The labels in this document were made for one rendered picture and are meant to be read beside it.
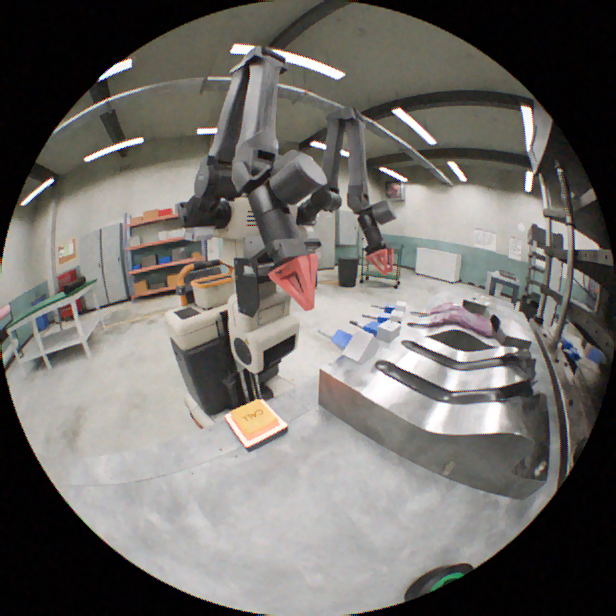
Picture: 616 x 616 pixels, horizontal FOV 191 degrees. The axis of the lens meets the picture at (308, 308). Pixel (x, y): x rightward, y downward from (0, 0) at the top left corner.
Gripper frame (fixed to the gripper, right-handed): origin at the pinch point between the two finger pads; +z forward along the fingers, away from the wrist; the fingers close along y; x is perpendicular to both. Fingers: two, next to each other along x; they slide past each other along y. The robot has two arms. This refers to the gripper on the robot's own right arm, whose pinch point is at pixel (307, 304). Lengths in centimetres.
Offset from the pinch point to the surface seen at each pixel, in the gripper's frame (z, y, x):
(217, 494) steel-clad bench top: 19.0, -25.2, 6.1
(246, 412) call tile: 12.6, -11.7, 10.7
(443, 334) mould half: 21.1, 31.2, -13.8
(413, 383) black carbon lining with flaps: 18.4, 5.9, -10.2
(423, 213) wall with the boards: -136, 796, -5
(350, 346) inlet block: 9.7, 6.1, -0.4
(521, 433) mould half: 21.3, -6.2, -28.2
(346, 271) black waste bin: -19, 367, 184
